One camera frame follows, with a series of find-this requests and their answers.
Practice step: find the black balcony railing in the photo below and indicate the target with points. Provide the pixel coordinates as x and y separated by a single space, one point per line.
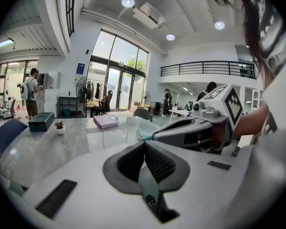
205 69

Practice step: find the person's right hand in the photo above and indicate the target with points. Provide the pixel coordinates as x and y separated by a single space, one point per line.
221 135

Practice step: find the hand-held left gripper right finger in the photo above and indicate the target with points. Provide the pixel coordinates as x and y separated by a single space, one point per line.
205 194

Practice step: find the white round backpack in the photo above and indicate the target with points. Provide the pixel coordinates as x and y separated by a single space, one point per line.
25 91

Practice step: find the person's printed grey shirt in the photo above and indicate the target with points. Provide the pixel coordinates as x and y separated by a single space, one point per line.
274 44

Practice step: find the black bin with yellow lid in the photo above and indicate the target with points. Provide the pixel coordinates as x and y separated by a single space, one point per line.
149 108

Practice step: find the black shelf desk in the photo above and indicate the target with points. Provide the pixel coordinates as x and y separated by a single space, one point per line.
68 104

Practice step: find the dark blue tissue box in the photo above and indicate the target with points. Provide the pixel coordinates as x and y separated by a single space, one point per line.
40 123

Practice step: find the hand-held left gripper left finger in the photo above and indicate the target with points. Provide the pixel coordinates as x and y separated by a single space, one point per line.
90 199

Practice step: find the black standing fan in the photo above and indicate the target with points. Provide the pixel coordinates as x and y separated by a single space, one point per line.
84 89

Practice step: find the blue wall poster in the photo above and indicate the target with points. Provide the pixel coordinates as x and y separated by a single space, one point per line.
81 68

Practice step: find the white cabinet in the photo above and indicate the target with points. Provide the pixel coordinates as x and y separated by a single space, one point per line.
53 92

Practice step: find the teal bin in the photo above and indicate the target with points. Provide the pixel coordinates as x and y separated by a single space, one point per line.
66 113

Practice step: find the light green cloth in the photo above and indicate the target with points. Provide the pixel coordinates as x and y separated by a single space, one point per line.
146 131

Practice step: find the white ceiling air conditioner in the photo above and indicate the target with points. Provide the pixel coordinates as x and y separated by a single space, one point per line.
150 14

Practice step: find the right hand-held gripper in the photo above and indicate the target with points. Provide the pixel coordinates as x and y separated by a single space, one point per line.
219 106

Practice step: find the ceiling tube light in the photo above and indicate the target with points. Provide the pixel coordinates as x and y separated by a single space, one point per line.
3 44

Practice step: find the pink book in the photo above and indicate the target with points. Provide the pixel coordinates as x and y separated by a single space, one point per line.
105 122

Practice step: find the white table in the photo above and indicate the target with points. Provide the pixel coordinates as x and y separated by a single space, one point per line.
178 113

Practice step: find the black office chair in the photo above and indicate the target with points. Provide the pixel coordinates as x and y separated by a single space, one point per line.
105 104

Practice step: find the round ceiling light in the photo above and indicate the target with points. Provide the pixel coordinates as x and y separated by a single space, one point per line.
128 2
170 37
219 25

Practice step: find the grey pedestal fan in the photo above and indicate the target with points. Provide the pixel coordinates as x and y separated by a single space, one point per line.
147 96

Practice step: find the dark blue chair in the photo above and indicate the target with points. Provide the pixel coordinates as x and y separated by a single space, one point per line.
8 135

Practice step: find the person's right forearm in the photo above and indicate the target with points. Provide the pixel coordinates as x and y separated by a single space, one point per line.
252 120

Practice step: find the clothes rack with garments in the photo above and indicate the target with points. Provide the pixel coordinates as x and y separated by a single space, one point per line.
95 90

